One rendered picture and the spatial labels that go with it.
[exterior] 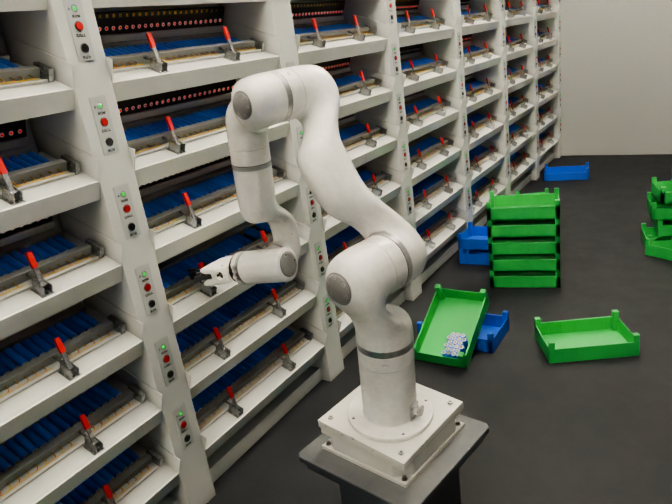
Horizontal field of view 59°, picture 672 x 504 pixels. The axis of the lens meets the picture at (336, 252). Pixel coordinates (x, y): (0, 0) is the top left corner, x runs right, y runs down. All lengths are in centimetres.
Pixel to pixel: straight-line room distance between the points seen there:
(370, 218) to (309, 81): 29
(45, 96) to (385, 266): 75
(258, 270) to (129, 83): 51
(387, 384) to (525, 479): 61
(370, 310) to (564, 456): 89
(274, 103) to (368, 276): 37
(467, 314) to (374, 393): 109
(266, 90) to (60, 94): 44
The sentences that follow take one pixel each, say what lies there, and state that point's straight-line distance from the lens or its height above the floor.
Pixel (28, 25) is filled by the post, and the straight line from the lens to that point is 145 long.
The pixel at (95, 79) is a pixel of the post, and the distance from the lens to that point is 140.
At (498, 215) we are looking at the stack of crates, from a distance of 266.
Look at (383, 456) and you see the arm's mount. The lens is 129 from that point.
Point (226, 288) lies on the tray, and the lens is 168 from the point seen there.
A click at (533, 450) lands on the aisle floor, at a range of 183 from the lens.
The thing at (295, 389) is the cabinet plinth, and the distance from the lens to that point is 208.
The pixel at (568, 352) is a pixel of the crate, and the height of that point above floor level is 4.
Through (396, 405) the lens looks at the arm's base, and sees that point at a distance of 129.
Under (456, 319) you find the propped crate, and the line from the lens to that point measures 231.
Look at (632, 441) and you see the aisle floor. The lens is 191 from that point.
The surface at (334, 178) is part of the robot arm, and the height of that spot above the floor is 90.
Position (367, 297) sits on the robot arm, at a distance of 109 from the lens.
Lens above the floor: 115
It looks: 20 degrees down
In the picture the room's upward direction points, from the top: 8 degrees counter-clockwise
